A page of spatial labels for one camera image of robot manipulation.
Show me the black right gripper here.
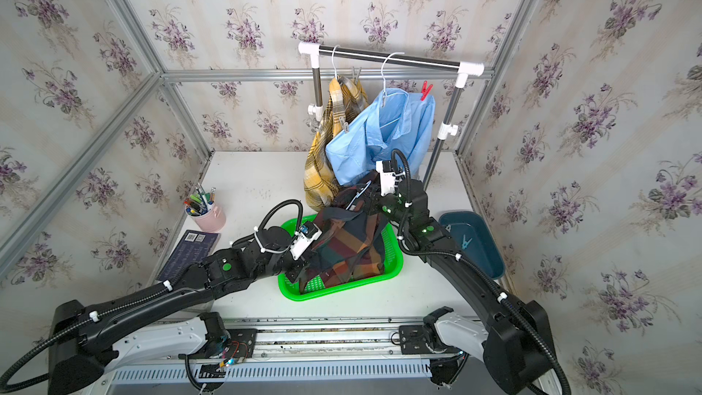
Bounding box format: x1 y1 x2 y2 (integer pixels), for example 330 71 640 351
357 181 414 232

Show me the teal clothespin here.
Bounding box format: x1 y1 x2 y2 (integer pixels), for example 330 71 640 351
461 234 475 252

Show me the dark multicolour plaid shirt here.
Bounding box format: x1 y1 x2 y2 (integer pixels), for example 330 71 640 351
296 170 385 292

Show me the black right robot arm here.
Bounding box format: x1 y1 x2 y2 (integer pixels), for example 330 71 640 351
377 149 572 394

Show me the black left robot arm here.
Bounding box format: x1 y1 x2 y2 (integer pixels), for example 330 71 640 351
1 199 321 394

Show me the green perforated plastic basket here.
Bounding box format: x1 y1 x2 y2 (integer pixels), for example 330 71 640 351
277 224 404 302

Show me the dark teal plastic tray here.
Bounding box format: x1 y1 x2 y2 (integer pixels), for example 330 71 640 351
439 210 506 280

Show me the dark blue card booklet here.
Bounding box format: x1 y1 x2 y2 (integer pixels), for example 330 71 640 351
155 230 220 282

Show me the light blue shirt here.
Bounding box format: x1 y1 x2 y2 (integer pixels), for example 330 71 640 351
327 88 436 186

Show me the pink pen cup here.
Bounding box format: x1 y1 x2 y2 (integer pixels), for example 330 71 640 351
184 184 226 233

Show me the red clothespin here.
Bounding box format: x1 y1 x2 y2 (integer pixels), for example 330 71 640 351
420 80 433 102

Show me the yellow plaid shirt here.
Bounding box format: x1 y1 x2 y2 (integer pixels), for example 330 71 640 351
303 75 369 211

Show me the metal clothes rack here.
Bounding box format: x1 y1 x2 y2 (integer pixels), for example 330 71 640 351
298 42 486 185

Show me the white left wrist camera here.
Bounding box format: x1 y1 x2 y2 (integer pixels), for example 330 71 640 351
289 221 322 261

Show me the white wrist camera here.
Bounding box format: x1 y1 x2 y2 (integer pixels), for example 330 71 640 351
376 160 405 197
289 221 322 261

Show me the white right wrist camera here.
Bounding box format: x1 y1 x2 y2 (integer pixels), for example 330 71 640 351
376 160 405 197

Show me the white wire hanger left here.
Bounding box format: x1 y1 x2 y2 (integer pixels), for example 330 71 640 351
330 44 340 80

